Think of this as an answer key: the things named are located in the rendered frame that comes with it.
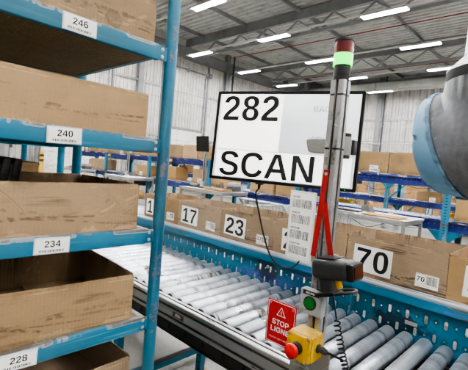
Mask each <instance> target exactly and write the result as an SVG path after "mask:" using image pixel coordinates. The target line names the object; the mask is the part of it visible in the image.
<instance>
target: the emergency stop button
mask: <svg viewBox="0 0 468 370"><path fill-rule="evenodd" d="M284 352H285V355H286V356H287V357H288V358H289V359H296V357H297V356H298V348H297V347H296V346H295V345H294V344H293V343H288V344H286V346H285V347H284Z"/></svg>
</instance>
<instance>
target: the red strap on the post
mask: <svg viewBox="0 0 468 370"><path fill-rule="evenodd" d="M329 172H330V170H324V173H323V181H322V186H321V191H320V199H319V204H318V210H317V218H316V223H315V227H314V236H313V241H312V250H311V255H312V256H314V257H316V253H317V244H318V239H319V235H320V226H321V221H322V216H323V220H324V226H325V238H326V244H327V251H328V255H334V252H333V246H332V240H331V228H330V222H329V215H328V204H327V202H325V195H326V190H327V185H328V177H329Z"/></svg>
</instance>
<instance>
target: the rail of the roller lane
mask: <svg viewBox="0 0 468 370"><path fill-rule="evenodd" d="M147 290H148V284H146V283H144V282H142V281H140V280H138V279H136V278H134V285H133V295H132V299H133V300H134V301H135V302H138V303H139V304H141V305H143V306H144V307H146V300H147ZM158 315H160V316H161V317H163V318H165V319H167V320H168V321H170V322H172V323H174V324H175V325H177V326H179V327H180V328H182V329H183V330H186V331H187V332H188V333H191V334H192V335H194V336H196V337H197V338H199V339H201V340H202V341H205V342H206V343H208V344H209V345H211V346H213V347H214V348H216V349H218V350H220V351H221V352H223V353H225V354H227V355H228V356H230V357H232V358H233V359H235V360H237V361H239V362H240V363H242V364H244V365H245V366H247V367H249V368H250V369H253V370H289V362H290V359H289V358H288V357H287V356H286V355H285V354H284V353H283V352H280V351H278V350H277V349H274V348H272V347H270V346H268V345H266V344H264V343H262V342H261V341H258V340H256V339H255V338H252V337H250V336H249V335H247V334H245V333H243V332H241V331H239V330H237V329H235V328H233V327H231V326H229V325H227V324H225V323H223V322H221V321H219V320H217V319H215V318H213V317H211V316H209V315H207V314H205V313H203V312H201V311H199V310H197V309H195V308H193V307H191V306H189V305H187V304H185V303H183V302H181V301H179V300H177V299H175V298H173V297H171V296H169V295H167V294H165V293H163V292H161V291H159V304H158Z"/></svg>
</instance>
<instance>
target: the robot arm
mask: <svg viewBox="0 0 468 370"><path fill-rule="evenodd" d="M412 136H413V138H414V141H413V143H412V150H413V156H414V161H415V164H416V167H417V170H418V172H419V174H420V176H421V177H422V179H423V181H424V182H426V184H427V185H428V186H429V187H430V188H432V189H433V190H434V191H436V192H439V193H442V194H445V195H452V196H456V197H462V198H463V199H466V200H468V33H467V44H466V50H465V55H464V57H463V58H462V59H460V60H459V61H458V62H457V63H456V64H454V66H452V67H451V68H450V69H449V70H448V71H447V72H446V78H445V84H444V92H437V93H434V94H433V95H430V96H428V98H427V99H425V100H424V101H423V102H422V103H421V104H420V106H419V108H418V110H417V113H416V115H415V118H414V123H413V128H412Z"/></svg>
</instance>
